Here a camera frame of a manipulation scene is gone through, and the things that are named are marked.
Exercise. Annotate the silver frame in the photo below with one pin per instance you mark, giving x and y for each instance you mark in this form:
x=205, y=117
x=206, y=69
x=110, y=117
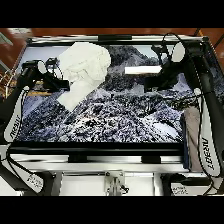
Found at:
x=100, y=165

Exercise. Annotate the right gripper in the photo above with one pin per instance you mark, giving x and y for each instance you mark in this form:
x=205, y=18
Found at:
x=156, y=83

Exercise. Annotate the white shirt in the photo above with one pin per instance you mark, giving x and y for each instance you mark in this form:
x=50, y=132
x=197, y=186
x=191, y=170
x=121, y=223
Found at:
x=85, y=63

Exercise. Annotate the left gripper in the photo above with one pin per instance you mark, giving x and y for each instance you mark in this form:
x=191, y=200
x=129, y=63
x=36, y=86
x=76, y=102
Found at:
x=60, y=85

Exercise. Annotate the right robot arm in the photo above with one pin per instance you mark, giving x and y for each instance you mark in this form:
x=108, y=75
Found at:
x=208, y=140

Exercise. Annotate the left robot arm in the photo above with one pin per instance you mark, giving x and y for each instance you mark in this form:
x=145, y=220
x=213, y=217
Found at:
x=13, y=123

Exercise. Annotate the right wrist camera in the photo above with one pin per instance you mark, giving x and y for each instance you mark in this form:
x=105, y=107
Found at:
x=158, y=50

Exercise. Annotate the brown clothes hanger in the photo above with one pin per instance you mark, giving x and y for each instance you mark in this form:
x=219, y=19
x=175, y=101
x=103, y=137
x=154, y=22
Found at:
x=6, y=83

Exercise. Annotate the grey striped shirt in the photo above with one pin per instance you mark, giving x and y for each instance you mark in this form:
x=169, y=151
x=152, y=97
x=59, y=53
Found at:
x=194, y=133

